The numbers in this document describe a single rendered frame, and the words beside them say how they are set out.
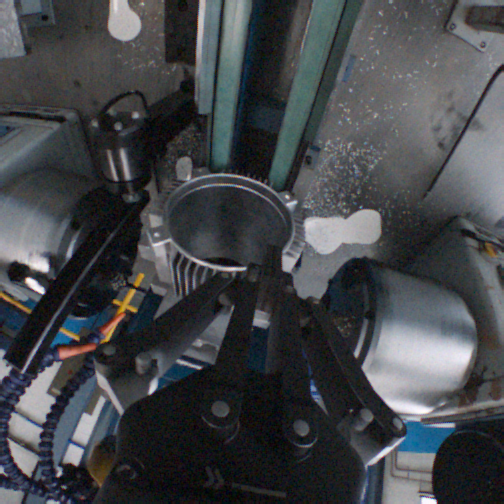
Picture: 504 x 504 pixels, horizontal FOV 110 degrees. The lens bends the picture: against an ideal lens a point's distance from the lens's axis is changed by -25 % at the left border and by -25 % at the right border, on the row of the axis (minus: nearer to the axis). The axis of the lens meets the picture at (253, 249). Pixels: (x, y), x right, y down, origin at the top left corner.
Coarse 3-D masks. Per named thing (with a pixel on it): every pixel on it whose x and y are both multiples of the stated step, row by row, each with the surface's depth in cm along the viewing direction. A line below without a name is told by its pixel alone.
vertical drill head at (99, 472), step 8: (104, 440) 23; (112, 440) 24; (96, 448) 21; (104, 448) 21; (112, 448) 21; (96, 456) 20; (104, 456) 20; (112, 456) 20; (88, 464) 20; (96, 464) 19; (104, 464) 19; (96, 472) 18; (104, 472) 18; (96, 480) 18
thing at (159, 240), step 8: (200, 168) 32; (192, 176) 32; (288, 192) 32; (288, 200) 31; (296, 200) 32; (152, 232) 24; (160, 232) 24; (152, 240) 23; (160, 240) 24; (168, 240) 24; (152, 248) 24; (160, 248) 24; (168, 248) 25
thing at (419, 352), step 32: (352, 288) 36; (384, 288) 29; (416, 288) 30; (448, 288) 32; (352, 320) 31; (384, 320) 26; (416, 320) 27; (448, 320) 27; (384, 352) 26; (416, 352) 26; (448, 352) 26; (384, 384) 26; (416, 384) 26; (448, 384) 26
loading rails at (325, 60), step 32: (224, 0) 19; (256, 0) 19; (320, 0) 17; (352, 0) 16; (224, 32) 21; (256, 32) 23; (320, 32) 19; (352, 32) 17; (224, 64) 23; (256, 64) 29; (320, 64) 21; (352, 64) 27; (224, 96) 26; (256, 96) 35; (320, 96) 23; (224, 128) 30; (288, 128) 28; (320, 128) 25; (224, 160) 34; (288, 160) 31
